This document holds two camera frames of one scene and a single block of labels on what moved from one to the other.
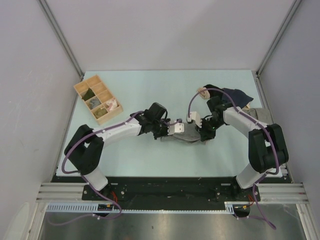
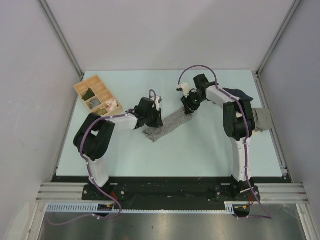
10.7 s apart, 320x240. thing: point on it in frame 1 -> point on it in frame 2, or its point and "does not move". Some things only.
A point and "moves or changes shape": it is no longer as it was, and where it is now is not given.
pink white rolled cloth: (112, 104) does not move
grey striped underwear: (190, 133) moves or changes shape
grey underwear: (261, 114) does not move
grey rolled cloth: (95, 102) does not move
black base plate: (167, 191) does not move
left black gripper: (166, 122) -> (157, 121)
